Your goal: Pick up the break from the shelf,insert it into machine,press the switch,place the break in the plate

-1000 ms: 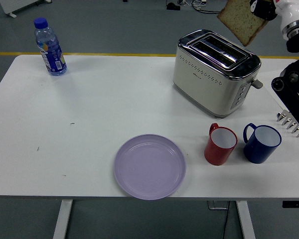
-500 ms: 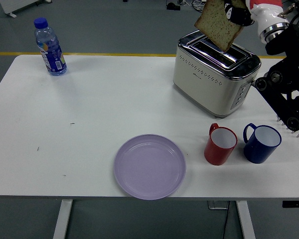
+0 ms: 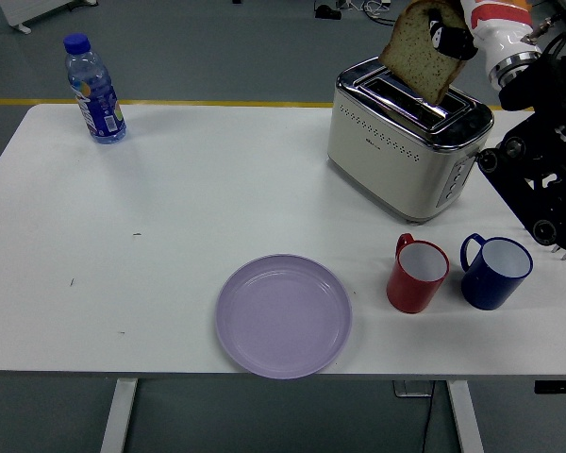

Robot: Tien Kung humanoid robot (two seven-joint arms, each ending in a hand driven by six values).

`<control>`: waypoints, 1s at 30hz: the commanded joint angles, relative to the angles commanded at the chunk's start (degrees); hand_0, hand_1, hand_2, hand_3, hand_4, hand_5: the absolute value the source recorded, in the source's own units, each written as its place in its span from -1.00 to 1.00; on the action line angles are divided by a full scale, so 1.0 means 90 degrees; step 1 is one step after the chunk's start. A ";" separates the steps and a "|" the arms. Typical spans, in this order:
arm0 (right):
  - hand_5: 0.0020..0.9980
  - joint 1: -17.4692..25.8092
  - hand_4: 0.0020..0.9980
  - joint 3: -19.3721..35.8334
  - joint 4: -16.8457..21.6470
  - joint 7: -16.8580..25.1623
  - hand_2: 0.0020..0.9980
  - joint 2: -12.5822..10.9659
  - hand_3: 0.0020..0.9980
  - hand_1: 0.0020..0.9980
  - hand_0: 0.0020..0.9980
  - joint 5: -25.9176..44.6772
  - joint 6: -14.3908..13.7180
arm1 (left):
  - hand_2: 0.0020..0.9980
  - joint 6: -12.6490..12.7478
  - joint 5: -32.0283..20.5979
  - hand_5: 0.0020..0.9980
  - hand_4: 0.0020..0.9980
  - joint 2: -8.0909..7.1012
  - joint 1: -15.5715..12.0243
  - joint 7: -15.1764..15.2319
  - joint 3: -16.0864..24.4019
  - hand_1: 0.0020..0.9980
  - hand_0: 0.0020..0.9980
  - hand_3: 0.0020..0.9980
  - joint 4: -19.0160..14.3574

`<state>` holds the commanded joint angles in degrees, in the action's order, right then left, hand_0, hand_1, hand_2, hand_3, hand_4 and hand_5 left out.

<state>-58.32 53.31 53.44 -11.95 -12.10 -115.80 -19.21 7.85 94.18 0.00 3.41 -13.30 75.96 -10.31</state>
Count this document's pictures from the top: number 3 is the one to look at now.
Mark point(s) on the red mug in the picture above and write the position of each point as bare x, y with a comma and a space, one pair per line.
410, 292

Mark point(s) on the blue-capped water bottle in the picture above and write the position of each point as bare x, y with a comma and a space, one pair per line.
99, 99

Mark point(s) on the white table leg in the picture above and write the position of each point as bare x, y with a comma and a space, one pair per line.
119, 415
466, 415

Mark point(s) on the purple plate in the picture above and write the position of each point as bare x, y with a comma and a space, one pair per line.
283, 316

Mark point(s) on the clear bracket under table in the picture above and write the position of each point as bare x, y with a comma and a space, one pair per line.
408, 389

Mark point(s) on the bread slice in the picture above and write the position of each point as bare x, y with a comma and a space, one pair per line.
415, 56

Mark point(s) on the cream and chrome toaster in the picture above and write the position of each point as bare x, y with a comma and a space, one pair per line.
382, 156

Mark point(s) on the blue mug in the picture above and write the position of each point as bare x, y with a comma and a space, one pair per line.
486, 290

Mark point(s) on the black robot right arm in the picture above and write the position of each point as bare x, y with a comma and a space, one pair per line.
547, 189

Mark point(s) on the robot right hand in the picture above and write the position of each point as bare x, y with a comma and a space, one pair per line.
500, 33

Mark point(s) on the black table control panel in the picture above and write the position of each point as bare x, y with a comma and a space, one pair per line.
559, 386

